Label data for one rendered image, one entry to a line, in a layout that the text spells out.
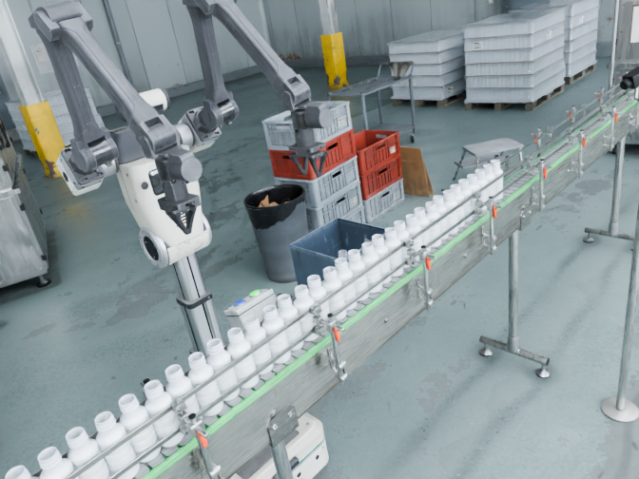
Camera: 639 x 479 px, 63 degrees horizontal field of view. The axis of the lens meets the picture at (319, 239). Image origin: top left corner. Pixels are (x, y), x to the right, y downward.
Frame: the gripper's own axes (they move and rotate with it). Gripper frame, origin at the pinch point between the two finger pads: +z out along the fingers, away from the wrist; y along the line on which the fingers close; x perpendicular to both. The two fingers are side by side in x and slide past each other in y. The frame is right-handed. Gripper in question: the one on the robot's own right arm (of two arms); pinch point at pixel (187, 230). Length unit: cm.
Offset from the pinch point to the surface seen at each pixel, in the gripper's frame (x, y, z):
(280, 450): 1, 16, 67
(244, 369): -4.2, 16.9, 34.1
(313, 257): 68, -32, 47
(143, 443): -33, 16, 35
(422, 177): 326, -158, 115
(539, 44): 666, -195, 50
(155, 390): -26.7, 16.1, 24.6
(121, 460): -39, 17, 35
